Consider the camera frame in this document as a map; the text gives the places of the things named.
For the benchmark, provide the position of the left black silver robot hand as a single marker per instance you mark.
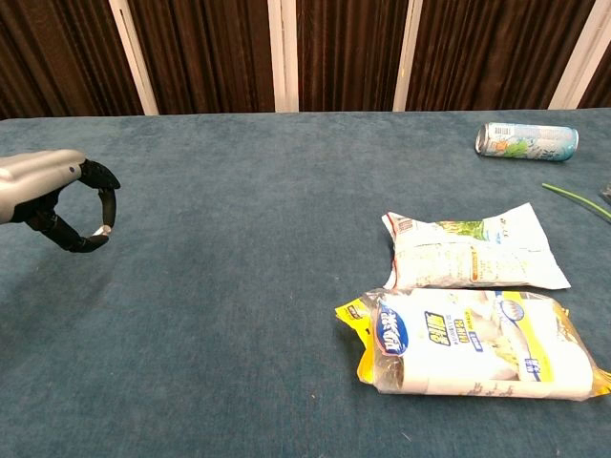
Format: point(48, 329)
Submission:
point(38, 176)

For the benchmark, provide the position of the dark brown curtain panel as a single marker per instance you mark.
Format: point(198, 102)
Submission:
point(62, 57)
point(491, 52)
point(599, 90)
point(205, 55)
point(351, 55)

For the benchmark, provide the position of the blue table cloth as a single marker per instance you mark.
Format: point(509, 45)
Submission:
point(238, 286)

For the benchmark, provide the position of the white green snack bag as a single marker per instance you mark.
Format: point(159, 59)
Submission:
point(458, 257)

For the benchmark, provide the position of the yellow white bag roll pack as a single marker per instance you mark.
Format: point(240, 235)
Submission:
point(468, 348)

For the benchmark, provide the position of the blue white drink can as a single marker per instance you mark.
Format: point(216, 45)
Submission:
point(530, 141)

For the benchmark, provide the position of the clear box with red parts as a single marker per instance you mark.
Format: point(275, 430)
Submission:
point(607, 193)

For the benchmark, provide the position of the white frame post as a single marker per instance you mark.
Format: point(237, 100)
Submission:
point(408, 55)
point(133, 57)
point(580, 52)
point(283, 55)

